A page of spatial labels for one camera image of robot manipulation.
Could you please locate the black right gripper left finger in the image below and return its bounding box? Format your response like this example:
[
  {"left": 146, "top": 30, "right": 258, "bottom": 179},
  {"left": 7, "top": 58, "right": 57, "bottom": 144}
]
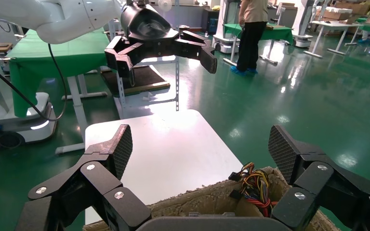
[{"left": 15, "top": 124, "right": 152, "bottom": 231}]

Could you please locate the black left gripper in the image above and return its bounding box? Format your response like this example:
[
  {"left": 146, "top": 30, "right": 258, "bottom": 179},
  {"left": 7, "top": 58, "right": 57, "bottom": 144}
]
[{"left": 104, "top": 3, "right": 218, "bottom": 87}]

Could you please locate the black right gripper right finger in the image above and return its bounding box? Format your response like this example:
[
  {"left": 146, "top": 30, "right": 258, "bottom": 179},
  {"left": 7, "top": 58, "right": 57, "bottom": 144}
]
[{"left": 268, "top": 125, "right": 370, "bottom": 231}]

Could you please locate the grey power supply with cables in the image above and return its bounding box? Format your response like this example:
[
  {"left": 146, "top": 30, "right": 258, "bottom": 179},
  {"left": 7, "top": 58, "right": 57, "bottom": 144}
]
[{"left": 228, "top": 162, "right": 278, "bottom": 218}]

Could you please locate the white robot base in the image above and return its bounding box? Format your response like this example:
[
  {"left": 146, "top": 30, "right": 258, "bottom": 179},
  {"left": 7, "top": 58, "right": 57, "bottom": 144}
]
[{"left": 0, "top": 22, "right": 58, "bottom": 151}]

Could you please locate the brown board with dark mat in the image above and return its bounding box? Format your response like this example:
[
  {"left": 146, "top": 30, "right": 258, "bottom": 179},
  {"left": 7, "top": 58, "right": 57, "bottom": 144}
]
[{"left": 101, "top": 65, "right": 171, "bottom": 96}]

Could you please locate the white fan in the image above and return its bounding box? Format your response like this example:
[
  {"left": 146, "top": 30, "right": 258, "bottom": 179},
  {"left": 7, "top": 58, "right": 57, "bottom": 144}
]
[{"left": 158, "top": 0, "right": 173, "bottom": 13}]

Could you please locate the grey perforated metal rack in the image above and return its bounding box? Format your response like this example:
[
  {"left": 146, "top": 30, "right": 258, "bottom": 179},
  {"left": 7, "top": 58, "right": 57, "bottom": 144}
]
[{"left": 108, "top": 19, "right": 181, "bottom": 120}]

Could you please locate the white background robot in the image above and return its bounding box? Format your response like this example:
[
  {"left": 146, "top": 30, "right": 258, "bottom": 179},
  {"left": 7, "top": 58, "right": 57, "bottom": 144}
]
[
  {"left": 291, "top": 0, "right": 316, "bottom": 49},
  {"left": 212, "top": 0, "right": 240, "bottom": 54}
]

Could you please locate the person in beige shirt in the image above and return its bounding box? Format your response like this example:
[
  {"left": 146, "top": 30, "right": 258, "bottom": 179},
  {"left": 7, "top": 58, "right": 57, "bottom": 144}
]
[{"left": 229, "top": 0, "right": 269, "bottom": 77}]

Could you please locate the worn cardboard divider box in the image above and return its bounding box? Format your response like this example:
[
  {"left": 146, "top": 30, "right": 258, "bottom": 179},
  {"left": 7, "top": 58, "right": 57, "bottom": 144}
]
[{"left": 82, "top": 166, "right": 342, "bottom": 231}]

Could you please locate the small green tablecloth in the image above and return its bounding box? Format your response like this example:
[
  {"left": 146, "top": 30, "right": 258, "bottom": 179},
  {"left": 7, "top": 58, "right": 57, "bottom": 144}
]
[{"left": 223, "top": 23, "right": 294, "bottom": 45}]

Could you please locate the white work table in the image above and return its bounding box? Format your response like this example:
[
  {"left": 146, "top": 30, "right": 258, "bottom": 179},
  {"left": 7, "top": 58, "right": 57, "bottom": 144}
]
[{"left": 304, "top": 20, "right": 363, "bottom": 60}]

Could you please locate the brown cardboard carton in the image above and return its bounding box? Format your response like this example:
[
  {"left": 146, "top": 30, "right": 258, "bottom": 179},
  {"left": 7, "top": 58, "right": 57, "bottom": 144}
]
[{"left": 316, "top": 6, "right": 353, "bottom": 22}]

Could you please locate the white table leg frame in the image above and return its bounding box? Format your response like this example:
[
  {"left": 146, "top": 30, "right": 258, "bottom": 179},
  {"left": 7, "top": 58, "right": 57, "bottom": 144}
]
[
  {"left": 223, "top": 35, "right": 280, "bottom": 67},
  {"left": 54, "top": 74, "right": 108, "bottom": 156}
]

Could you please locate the thin black cable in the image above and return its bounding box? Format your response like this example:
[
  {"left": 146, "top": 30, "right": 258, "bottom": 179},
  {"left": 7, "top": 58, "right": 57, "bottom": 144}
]
[{"left": 0, "top": 43, "right": 68, "bottom": 122}]

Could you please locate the black coiled hose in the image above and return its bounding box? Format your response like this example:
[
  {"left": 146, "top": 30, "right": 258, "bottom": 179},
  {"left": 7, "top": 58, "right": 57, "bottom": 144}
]
[{"left": 0, "top": 126, "right": 26, "bottom": 151}]

